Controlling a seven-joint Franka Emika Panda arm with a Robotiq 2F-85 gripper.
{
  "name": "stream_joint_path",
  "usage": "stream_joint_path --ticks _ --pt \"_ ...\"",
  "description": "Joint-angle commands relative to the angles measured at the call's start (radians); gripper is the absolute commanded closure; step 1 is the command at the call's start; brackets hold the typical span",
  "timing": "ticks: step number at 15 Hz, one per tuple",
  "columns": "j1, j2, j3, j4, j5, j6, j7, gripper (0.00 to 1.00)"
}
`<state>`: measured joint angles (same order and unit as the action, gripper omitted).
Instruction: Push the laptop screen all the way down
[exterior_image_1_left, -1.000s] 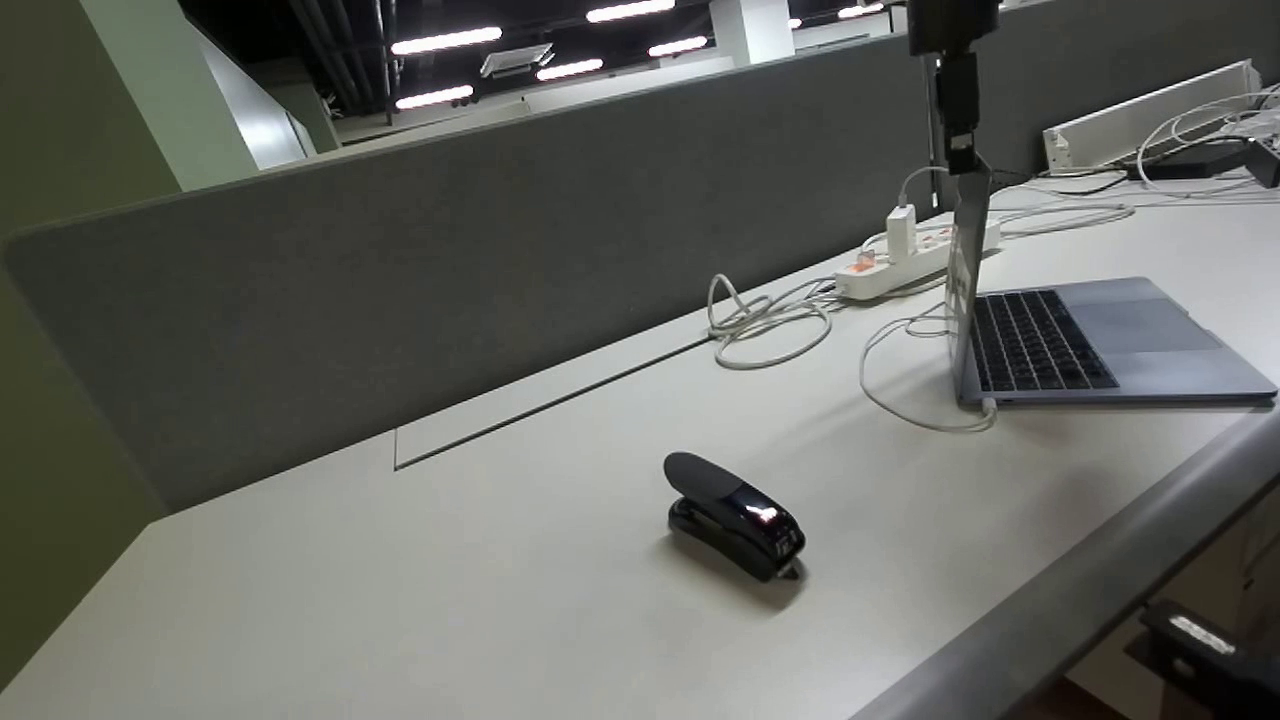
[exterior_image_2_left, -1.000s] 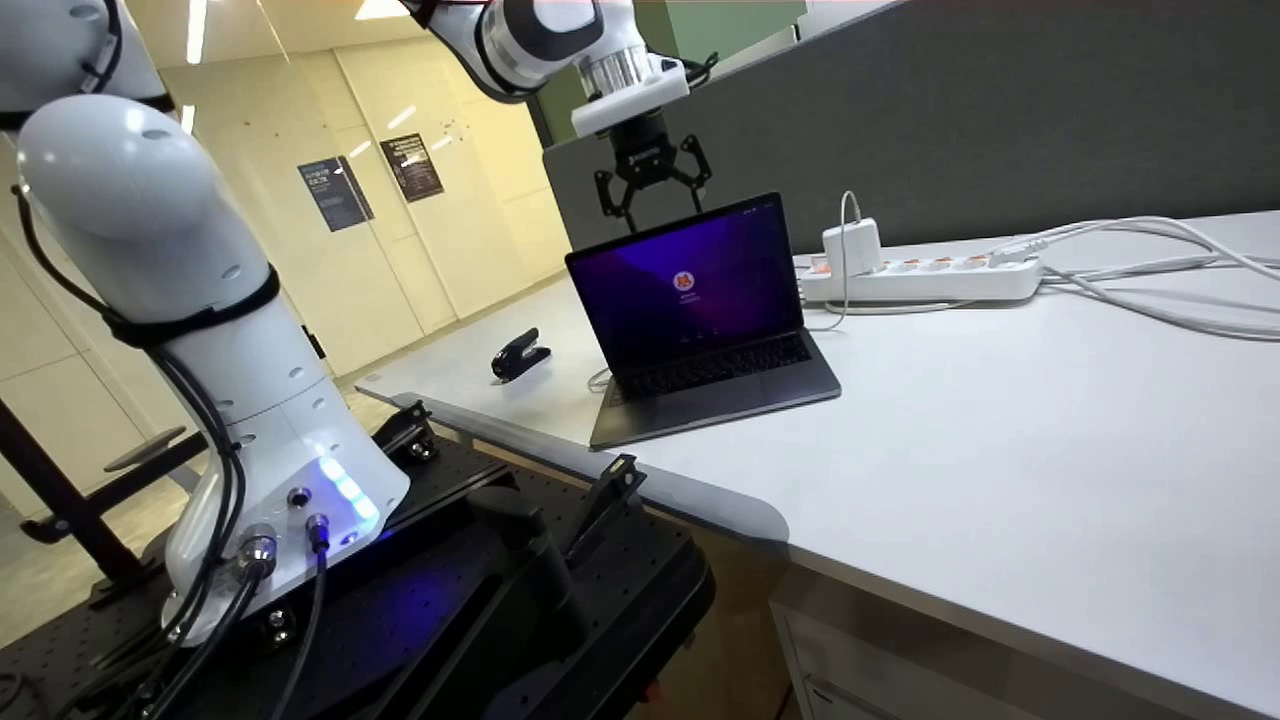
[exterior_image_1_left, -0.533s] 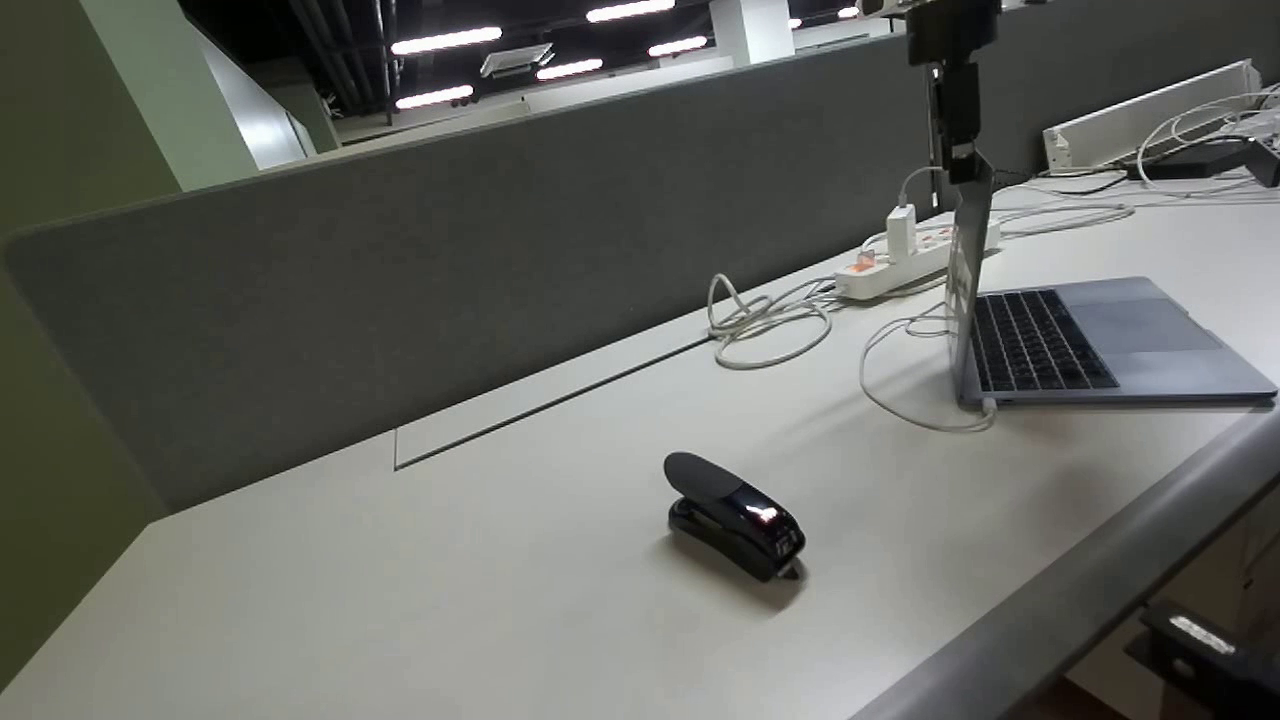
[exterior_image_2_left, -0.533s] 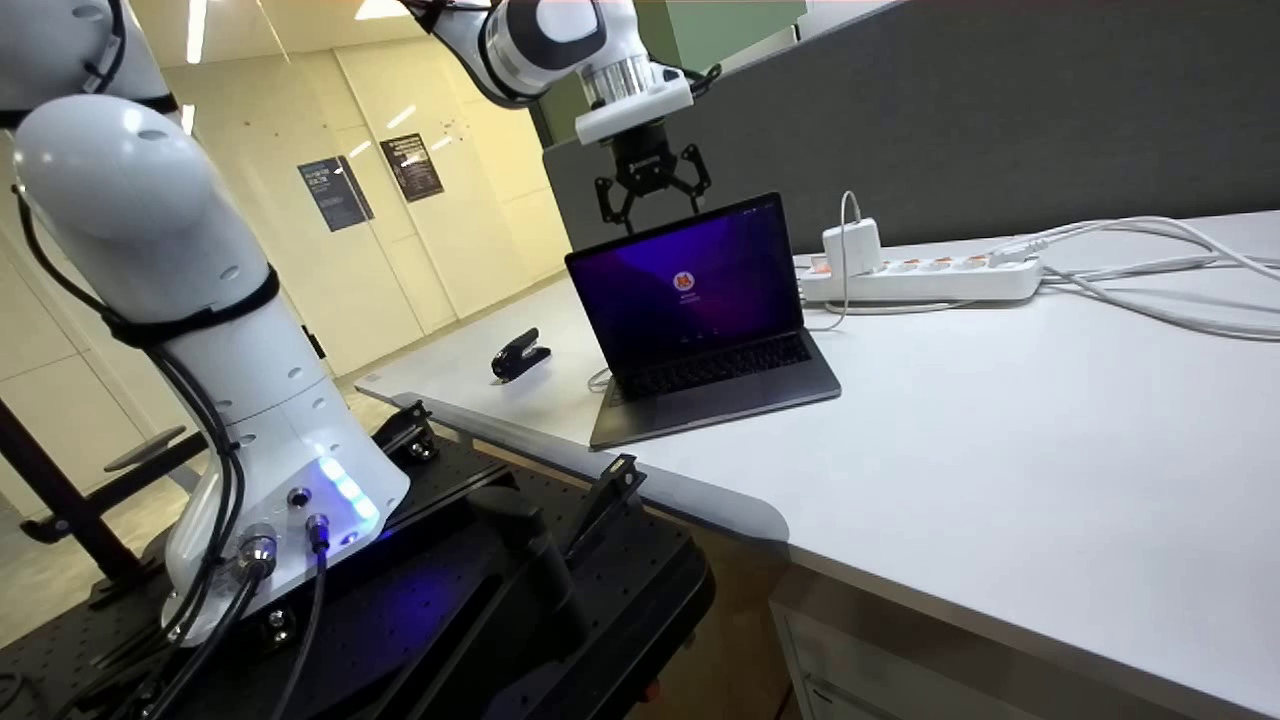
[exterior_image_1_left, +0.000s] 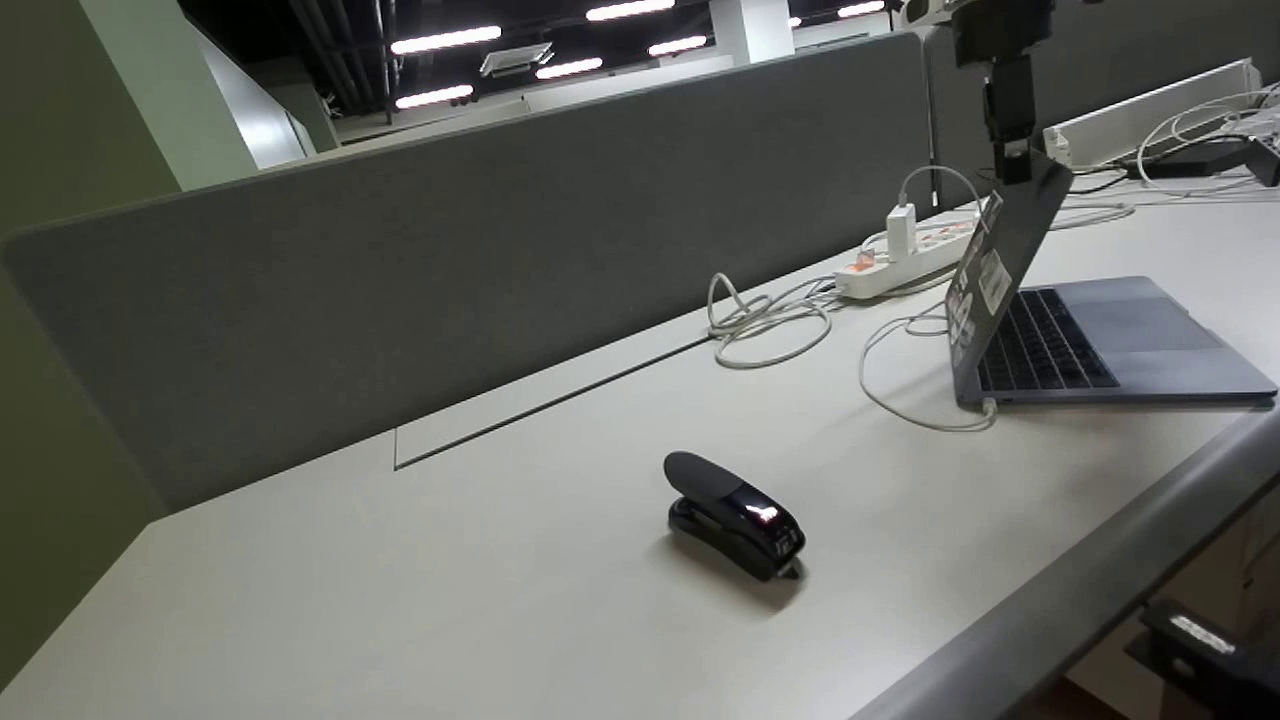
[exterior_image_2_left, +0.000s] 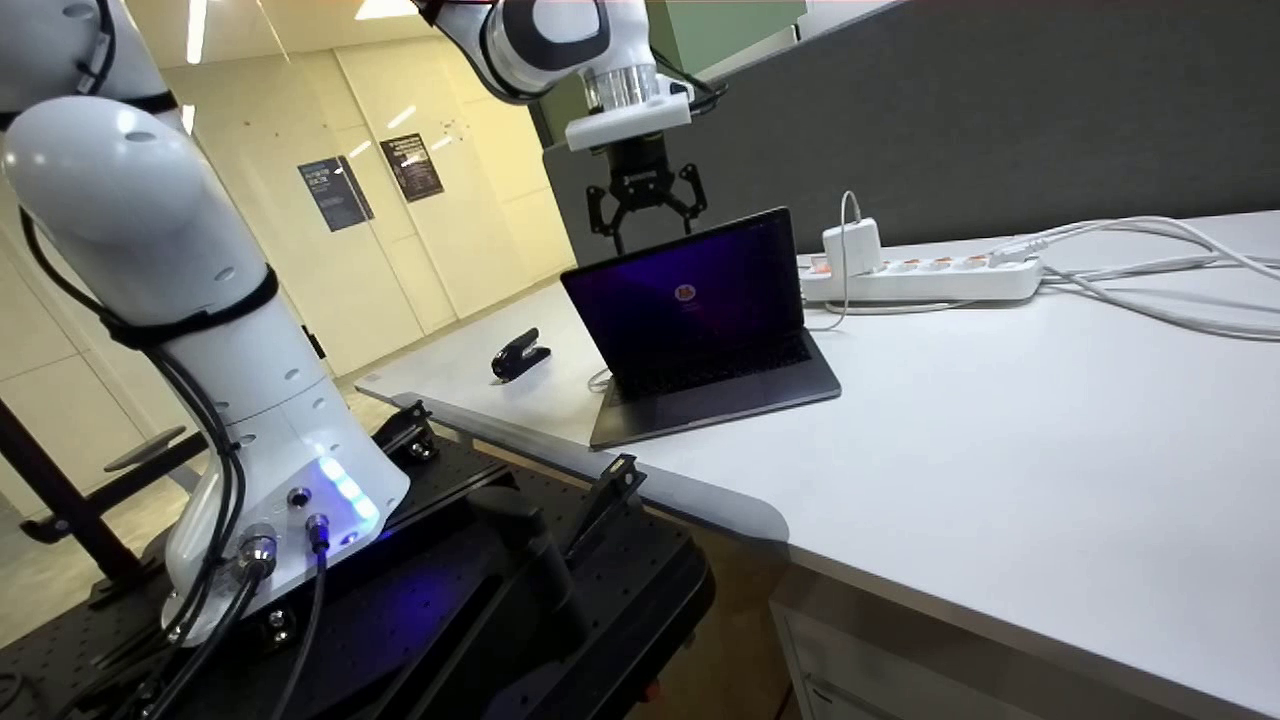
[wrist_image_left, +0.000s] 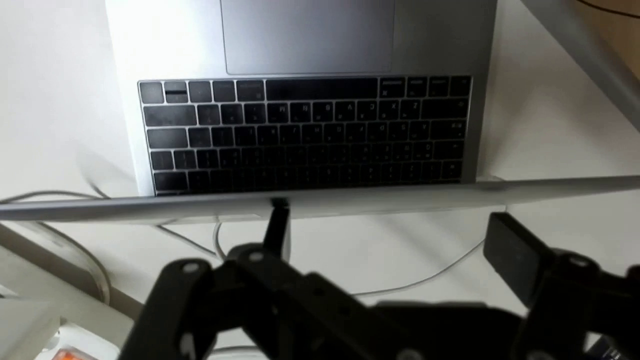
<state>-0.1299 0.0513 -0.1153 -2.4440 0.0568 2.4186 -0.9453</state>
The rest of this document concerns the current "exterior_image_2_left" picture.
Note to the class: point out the dark poster with text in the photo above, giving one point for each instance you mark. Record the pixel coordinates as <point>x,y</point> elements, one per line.
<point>335,195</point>

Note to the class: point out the dark poster with picture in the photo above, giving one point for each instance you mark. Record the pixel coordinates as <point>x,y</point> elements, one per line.
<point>414,165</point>

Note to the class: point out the white power strip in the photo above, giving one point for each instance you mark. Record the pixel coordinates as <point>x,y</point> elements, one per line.
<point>935,278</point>

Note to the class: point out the black table clamp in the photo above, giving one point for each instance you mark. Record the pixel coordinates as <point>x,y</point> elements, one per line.
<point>608,486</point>
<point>404,430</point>

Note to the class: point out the black metal stand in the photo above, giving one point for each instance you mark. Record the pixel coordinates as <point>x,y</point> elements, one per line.
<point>67,515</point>

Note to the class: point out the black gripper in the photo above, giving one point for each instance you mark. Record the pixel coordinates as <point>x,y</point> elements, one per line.
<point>640,165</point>

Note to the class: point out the grey partition wall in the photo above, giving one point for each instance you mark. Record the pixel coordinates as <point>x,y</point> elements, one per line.
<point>961,123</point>

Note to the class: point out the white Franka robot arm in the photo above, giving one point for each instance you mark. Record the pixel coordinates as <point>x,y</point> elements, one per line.
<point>162,225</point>

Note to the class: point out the white cabinet under table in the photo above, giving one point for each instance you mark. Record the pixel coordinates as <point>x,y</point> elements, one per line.
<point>880,672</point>

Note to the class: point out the black stapler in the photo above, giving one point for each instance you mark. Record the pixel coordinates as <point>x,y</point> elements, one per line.
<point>517,353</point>

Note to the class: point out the dark grey laptop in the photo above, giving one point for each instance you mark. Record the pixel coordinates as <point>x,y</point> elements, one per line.
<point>705,324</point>

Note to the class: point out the ceiling light strip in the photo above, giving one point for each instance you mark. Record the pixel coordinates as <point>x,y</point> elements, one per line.
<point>197,29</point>

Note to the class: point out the green panel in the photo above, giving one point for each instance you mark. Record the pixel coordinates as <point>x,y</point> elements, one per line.
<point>727,35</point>

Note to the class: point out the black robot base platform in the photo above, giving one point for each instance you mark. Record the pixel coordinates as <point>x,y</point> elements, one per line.
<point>442,600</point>

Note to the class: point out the white charger adapter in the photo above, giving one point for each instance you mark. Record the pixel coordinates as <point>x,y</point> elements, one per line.
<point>851,250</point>

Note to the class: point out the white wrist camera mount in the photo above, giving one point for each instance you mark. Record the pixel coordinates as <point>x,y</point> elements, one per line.
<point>625,123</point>

